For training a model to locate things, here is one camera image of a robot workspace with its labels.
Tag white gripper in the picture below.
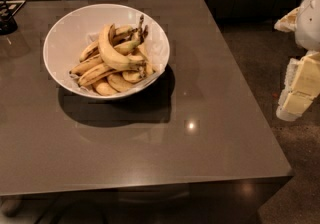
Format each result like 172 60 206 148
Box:
274 0 320 122

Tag large curved top banana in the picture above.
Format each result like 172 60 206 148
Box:
98 24 145 71

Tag white paper bowl liner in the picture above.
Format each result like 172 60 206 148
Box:
64 34 170 100

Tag small right banana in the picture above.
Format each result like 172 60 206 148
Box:
122 70 143 84

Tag small banana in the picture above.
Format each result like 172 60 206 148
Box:
122 70 143 84
79 40 98 62

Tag bottom middle banana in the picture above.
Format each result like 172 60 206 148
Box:
107 73 133 92

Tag long spotted front banana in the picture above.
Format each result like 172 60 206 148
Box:
78 63 115 87

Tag bottom left banana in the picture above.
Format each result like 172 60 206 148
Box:
92 79 117 96

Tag upper left small banana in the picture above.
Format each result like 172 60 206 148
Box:
79 40 98 62

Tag left lower banana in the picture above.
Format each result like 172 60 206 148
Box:
69 55 102 76

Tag black object at left edge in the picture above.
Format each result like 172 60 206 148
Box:
0 0 18 35

